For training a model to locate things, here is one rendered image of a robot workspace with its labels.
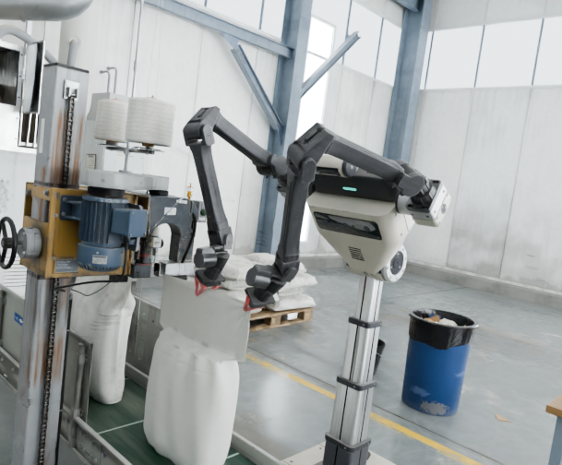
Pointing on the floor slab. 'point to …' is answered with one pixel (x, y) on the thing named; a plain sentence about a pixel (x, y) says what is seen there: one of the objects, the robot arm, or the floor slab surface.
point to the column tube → (29, 356)
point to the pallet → (280, 317)
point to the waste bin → (436, 361)
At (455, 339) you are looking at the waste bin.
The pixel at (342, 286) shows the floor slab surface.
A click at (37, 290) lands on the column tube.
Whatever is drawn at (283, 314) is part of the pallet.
